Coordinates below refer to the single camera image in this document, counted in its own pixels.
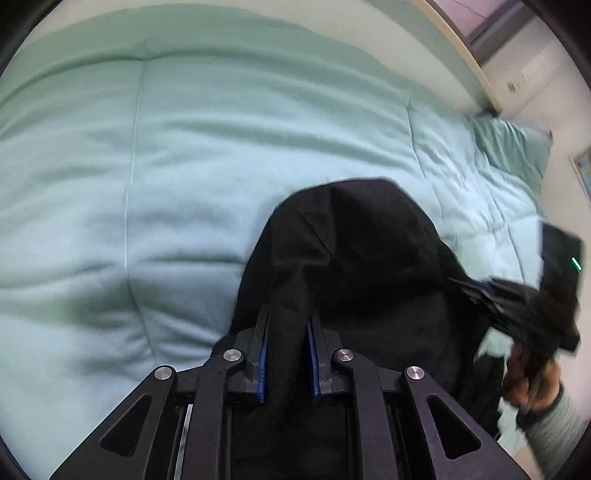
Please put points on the white wall plate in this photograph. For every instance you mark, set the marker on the white wall plate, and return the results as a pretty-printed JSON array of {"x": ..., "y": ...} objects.
[{"x": 512, "y": 86}]

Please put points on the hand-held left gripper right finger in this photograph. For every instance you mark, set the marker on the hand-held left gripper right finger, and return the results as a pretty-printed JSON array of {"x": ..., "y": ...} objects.
[{"x": 316, "y": 364}]

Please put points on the green pillow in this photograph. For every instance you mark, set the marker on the green pillow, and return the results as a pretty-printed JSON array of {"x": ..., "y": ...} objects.
[{"x": 512, "y": 147}]

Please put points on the person's right hand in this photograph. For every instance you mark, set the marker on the person's right hand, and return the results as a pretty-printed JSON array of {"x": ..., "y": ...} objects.
[{"x": 526, "y": 383}]

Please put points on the dark framed window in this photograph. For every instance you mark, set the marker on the dark framed window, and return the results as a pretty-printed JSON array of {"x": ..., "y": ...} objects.
[{"x": 475, "y": 23}]

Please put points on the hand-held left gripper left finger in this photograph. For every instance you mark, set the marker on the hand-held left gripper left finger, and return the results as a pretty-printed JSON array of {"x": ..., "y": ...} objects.
[{"x": 262, "y": 364}]

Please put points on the light green quilt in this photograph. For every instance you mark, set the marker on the light green quilt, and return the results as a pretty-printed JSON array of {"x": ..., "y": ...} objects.
[{"x": 184, "y": 161}]

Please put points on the person's right forearm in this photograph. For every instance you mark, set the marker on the person's right forearm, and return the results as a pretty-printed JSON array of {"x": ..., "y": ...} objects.
[{"x": 554, "y": 429}]

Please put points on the wall map poster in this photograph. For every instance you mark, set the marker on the wall map poster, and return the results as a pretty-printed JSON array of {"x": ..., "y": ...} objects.
[{"x": 584, "y": 173}]

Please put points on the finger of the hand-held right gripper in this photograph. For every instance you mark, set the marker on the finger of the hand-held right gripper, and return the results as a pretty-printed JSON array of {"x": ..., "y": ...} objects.
[
  {"x": 494, "y": 290},
  {"x": 521, "y": 323}
]

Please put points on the beige window sill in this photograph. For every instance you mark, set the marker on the beige window sill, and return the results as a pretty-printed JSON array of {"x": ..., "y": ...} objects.
[{"x": 461, "y": 50}]

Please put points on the black hooded jacket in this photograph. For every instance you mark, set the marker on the black hooded jacket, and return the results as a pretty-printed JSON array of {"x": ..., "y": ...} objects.
[{"x": 360, "y": 258}]

